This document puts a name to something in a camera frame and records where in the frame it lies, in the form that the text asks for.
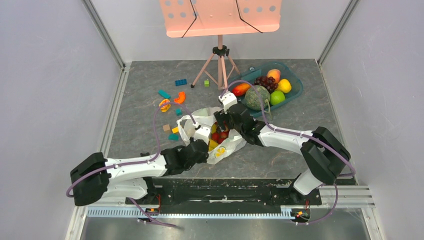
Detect white plastic bag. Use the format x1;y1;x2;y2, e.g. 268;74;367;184
176;107;247;165

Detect yellow banana fake fruit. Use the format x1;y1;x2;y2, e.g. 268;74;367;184
208;139;219;152

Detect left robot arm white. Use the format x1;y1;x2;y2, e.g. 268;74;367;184
66;139;209;207

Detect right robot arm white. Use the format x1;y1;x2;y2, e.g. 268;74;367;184
214;103;351;204

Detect red fake fruit in bag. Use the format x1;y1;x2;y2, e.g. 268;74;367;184
211;131;229;144

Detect red orange mango fake fruit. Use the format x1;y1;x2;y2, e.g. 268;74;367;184
231;83;251;97

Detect yellow lemon fake fruit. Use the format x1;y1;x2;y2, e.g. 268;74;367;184
276;78;292;94

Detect peach fake fruit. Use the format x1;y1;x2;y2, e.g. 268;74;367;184
266;69;281;83

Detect teal block near yellow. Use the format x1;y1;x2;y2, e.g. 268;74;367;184
168;133;179;141

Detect green netted melon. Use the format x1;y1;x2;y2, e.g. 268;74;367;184
243;85;271;118

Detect brown wooden cube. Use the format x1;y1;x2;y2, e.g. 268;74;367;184
162;124;172;133

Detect teal plastic fruit bin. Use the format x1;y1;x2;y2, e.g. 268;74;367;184
228;62;303;111

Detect dark red grape bunch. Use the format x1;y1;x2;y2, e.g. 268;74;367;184
254;75;279;94

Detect orange slice toy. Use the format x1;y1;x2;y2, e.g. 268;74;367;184
159;98;171;113

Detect orange curved block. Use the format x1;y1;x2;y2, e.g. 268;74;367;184
173;91;186;105

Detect blue lego brick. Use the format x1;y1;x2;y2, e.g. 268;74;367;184
174;78;188;87

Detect teal flat block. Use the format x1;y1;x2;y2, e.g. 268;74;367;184
158;89;171;99

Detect pink music stand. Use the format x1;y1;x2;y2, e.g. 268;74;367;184
159;0;283;90

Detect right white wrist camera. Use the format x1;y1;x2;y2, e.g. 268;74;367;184
218;91;238;114

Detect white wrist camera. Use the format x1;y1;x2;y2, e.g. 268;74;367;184
193;125;211;145
218;91;238;114

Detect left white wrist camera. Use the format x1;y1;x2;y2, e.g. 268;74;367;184
193;125;211;145

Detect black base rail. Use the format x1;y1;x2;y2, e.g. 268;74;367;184
135;178;322;215

